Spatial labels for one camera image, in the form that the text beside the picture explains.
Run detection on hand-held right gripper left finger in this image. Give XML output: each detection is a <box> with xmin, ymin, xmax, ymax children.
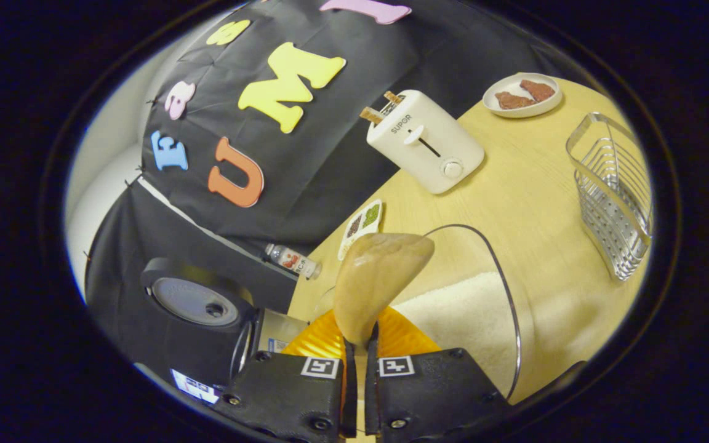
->
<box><xmin>213</xmin><ymin>308</ymin><xmax>358</xmax><ymax>443</ymax></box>

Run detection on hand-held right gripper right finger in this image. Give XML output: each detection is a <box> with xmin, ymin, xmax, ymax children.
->
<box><xmin>364</xmin><ymin>306</ymin><xmax>512</xmax><ymax>443</ymax></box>

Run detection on white rice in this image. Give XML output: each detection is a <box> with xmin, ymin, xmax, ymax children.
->
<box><xmin>391</xmin><ymin>271</ymin><xmax>518</xmax><ymax>394</ymax></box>

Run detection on black and silver rice cooker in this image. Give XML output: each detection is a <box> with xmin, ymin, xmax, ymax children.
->
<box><xmin>140</xmin><ymin>257</ymin><xmax>309</xmax><ymax>385</ymax></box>

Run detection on wooden spoon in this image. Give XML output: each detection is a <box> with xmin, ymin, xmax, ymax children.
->
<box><xmin>333</xmin><ymin>233</ymin><xmax>436</xmax><ymax>348</ymax></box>

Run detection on metal wire chopstick holder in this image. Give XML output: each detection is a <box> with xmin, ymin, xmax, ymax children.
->
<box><xmin>566</xmin><ymin>112</ymin><xmax>654</xmax><ymax>282</ymax></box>

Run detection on computer monitor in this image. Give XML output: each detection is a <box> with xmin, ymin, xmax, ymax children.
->
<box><xmin>170</xmin><ymin>368</ymin><xmax>221</xmax><ymax>405</ymax></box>

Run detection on small red label bottle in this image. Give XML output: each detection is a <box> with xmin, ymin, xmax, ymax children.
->
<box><xmin>263</xmin><ymin>244</ymin><xmax>322</xmax><ymax>281</ymax></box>

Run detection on white divided bean dish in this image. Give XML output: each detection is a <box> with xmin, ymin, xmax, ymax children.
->
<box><xmin>337</xmin><ymin>199</ymin><xmax>383</xmax><ymax>261</ymax></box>

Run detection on white toaster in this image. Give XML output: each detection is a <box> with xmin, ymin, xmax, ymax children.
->
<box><xmin>367</xmin><ymin>90</ymin><xmax>486</xmax><ymax>195</ymax></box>

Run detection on white round plate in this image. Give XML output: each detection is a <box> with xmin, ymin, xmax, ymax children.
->
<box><xmin>483</xmin><ymin>73</ymin><xmax>563</xmax><ymax>118</ymax></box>

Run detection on red meat piece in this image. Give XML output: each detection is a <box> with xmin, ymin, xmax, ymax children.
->
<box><xmin>495</xmin><ymin>91</ymin><xmax>537</xmax><ymax>110</ymax></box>
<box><xmin>519</xmin><ymin>79</ymin><xmax>556</xmax><ymax>103</ymax></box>

